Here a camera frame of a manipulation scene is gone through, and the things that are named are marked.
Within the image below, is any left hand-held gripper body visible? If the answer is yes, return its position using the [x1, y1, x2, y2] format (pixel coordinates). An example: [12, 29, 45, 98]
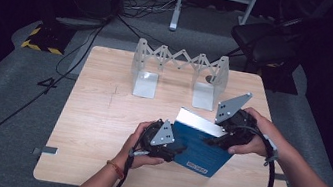
[136, 115, 192, 165]

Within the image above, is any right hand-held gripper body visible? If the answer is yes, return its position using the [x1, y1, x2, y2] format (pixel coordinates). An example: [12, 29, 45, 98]
[210, 87, 264, 153]

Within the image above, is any blue paperback book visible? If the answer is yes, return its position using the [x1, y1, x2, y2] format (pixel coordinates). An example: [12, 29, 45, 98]
[164, 105, 242, 182]

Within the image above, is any person's right hand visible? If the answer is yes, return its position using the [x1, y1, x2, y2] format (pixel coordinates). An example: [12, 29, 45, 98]
[227, 104, 288, 163]

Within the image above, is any person's left hand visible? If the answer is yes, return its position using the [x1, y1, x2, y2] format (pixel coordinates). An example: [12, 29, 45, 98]
[112, 116, 173, 182]

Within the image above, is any white extendable bookend rack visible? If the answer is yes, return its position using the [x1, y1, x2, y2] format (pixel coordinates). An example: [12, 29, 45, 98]
[125, 36, 234, 114]

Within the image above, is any black office chair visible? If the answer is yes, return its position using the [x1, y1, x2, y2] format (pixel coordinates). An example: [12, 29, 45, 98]
[222, 5, 312, 96]

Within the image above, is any grey tape strip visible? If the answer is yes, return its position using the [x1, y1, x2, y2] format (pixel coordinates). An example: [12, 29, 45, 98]
[30, 143, 60, 159]

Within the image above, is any black yellow striped base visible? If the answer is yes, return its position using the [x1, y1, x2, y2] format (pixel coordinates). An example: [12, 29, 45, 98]
[20, 19, 78, 58]

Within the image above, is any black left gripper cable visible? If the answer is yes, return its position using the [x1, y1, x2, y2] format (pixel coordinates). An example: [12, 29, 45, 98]
[109, 121, 154, 187]

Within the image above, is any grey wrist strap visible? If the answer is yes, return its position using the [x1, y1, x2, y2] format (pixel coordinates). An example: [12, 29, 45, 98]
[257, 133, 284, 169]

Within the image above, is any red string bracelet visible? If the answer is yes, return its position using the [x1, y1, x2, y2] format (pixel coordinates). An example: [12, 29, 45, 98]
[103, 159, 128, 182]

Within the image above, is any bundle of floor cables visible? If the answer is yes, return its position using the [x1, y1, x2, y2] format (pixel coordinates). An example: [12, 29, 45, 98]
[117, 0, 185, 28]

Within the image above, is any long black floor cable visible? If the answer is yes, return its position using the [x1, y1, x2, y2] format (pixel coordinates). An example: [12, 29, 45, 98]
[0, 7, 107, 187]

